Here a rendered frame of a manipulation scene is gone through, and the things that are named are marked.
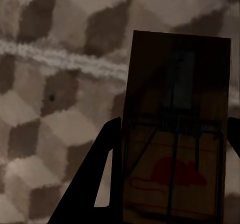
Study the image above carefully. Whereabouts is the mousetrap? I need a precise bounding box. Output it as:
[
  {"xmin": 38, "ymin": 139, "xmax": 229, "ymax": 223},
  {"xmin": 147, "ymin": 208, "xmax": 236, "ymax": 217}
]
[{"xmin": 121, "ymin": 30, "xmax": 231, "ymax": 224}]

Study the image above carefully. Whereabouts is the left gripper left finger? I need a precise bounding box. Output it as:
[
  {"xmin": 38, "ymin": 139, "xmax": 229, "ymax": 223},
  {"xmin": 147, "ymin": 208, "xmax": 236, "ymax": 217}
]
[{"xmin": 48, "ymin": 117, "xmax": 123, "ymax": 224}]

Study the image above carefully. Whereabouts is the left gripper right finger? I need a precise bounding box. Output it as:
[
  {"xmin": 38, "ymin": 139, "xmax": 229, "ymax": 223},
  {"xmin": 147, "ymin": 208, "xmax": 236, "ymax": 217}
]
[{"xmin": 227, "ymin": 117, "xmax": 240, "ymax": 157}]

